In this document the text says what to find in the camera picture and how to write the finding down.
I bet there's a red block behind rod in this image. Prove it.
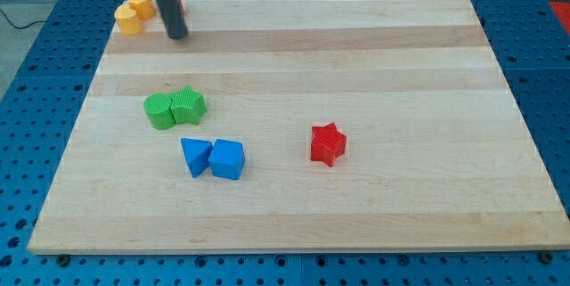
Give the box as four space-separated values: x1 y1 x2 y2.
177 0 185 16

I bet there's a yellow cylinder block front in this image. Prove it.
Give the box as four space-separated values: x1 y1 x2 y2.
114 4 143 35

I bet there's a blue cube block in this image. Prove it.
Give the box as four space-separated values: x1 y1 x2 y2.
208 139 245 180

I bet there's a wooden board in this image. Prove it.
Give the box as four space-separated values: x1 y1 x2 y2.
28 0 569 255

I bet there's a green cylinder block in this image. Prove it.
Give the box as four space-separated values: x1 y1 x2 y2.
143 93 175 130

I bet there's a blue triangle block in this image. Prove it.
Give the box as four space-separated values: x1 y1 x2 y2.
181 138 213 178

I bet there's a yellow cylinder block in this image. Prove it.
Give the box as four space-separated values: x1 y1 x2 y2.
114 4 143 35
127 0 156 20

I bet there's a green star block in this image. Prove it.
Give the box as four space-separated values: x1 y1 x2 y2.
170 86 207 125

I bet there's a yellow cylinder block rear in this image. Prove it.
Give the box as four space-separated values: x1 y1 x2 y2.
127 0 156 20

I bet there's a black cable on floor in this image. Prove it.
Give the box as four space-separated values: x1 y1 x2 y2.
0 8 47 30

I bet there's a red star block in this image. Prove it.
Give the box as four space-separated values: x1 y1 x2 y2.
310 122 347 167

